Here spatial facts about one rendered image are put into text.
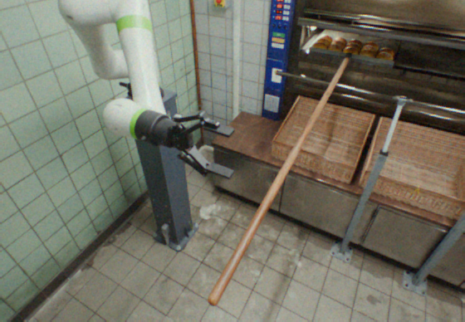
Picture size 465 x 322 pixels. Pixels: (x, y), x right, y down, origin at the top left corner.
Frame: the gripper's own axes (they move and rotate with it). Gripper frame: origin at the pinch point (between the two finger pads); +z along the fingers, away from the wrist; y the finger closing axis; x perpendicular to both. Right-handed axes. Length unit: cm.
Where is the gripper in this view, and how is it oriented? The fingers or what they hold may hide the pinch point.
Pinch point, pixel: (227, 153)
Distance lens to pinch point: 72.7
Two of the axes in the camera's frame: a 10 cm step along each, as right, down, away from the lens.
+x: -4.7, 5.6, -6.8
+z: 8.8, 3.0, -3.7
